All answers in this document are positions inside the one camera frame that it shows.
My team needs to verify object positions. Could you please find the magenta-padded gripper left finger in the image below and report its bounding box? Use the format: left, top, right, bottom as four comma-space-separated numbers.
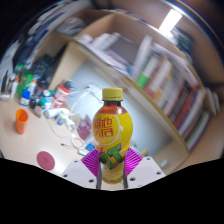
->
60, 147, 102, 190

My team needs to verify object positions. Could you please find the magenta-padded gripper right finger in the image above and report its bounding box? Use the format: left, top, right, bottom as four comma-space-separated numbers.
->
122, 147, 167, 190

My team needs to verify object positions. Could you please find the yellow drink bottle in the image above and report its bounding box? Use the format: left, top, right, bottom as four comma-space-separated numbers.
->
91, 87, 134, 185

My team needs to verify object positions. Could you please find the flat round red coaster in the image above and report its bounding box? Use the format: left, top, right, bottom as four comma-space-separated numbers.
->
36, 150, 56, 171

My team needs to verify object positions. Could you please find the magenta snack bag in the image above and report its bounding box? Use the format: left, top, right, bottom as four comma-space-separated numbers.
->
77, 114, 94, 141

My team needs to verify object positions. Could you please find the orange plastic cup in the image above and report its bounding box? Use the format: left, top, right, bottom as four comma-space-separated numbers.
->
15, 108, 30, 135

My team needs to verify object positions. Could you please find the red and white canister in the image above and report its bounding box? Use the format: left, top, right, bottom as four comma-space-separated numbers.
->
51, 82, 73, 108

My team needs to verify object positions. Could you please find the white power strip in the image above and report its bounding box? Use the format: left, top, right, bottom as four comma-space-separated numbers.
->
86, 84, 103, 97

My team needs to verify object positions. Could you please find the wooden shelf unit with books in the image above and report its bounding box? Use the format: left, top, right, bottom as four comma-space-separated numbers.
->
19, 6, 221, 154

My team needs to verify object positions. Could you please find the white bottle with blue cap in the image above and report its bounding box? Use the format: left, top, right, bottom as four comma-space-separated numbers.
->
19, 89, 32, 108

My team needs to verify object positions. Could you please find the green plastic container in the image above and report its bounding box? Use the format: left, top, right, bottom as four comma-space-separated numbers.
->
16, 73, 34, 99

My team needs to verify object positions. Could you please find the white bottle with orange cap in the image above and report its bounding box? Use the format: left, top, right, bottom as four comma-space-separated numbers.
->
10, 77, 20, 98

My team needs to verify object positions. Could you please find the black bag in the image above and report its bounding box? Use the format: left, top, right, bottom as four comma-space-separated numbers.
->
31, 54, 63, 88

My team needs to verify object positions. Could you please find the white LED light bar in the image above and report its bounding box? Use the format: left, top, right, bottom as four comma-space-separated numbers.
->
159, 9, 183, 34

